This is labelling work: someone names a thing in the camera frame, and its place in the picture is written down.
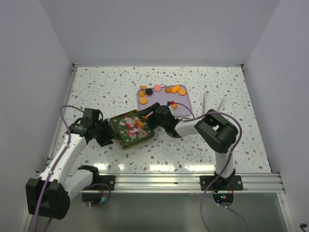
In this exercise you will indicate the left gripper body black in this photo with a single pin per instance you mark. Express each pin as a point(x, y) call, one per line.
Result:
point(104, 133)

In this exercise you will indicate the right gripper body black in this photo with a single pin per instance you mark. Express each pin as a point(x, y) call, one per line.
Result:
point(153, 118)

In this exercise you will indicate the round orange cookie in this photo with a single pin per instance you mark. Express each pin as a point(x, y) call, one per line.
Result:
point(143, 100)
point(182, 92)

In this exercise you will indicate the gold tin lid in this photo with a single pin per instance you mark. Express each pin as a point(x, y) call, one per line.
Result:
point(131, 129)

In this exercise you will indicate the metal serving tongs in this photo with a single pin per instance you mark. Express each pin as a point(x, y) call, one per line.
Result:
point(212, 100)

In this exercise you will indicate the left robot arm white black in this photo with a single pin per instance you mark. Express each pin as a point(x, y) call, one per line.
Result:
point(50, 194)

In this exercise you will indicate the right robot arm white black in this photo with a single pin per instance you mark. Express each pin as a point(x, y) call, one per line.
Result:
point(220, 131)

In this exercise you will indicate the lavender plastic tray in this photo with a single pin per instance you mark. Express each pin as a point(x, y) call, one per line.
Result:
point(161, 97)

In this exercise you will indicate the brown round cookie top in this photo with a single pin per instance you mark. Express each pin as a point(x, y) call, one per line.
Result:
point(168, 90)

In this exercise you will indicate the black round cookie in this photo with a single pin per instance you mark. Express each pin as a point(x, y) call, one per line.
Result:
point(149, 92)

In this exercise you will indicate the pink round cookie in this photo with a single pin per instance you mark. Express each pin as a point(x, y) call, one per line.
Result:
point(157, 88)

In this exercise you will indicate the swirl cookie left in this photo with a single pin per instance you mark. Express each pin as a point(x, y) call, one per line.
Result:
point(141, 94)

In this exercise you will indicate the orange fish cookie top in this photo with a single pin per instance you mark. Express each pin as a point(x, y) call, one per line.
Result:
point(175, 89)

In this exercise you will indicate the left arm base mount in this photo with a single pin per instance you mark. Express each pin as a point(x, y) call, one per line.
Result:
point(98, 194)

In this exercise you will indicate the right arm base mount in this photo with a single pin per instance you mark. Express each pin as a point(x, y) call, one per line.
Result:
point(223, 189)

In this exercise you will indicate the aluminium front rail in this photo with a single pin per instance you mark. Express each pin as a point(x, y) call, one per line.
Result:
point(150, 174)

